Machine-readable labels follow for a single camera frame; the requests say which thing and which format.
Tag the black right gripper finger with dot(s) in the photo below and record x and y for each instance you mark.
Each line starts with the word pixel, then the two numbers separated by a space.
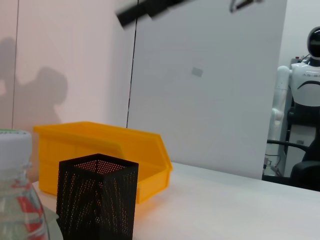
pixel 132 13

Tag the clear green-label water bottle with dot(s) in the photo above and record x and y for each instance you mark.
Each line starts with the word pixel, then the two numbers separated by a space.
pixel 17 195

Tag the black mesh pen holder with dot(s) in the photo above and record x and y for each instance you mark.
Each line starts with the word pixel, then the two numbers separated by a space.
pixel 100 200

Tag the clear glass fruit plate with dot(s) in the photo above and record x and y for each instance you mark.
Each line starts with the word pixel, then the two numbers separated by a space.
pixel 53 225

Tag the yellow plastic bin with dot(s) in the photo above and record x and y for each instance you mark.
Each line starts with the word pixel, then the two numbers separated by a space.
pixel 150 155

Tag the white black humanoid robot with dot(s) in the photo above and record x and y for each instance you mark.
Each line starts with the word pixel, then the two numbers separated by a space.
pixel 302 75

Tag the black office chair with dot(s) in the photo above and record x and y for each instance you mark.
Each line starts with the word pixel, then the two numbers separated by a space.
pixel 307 170

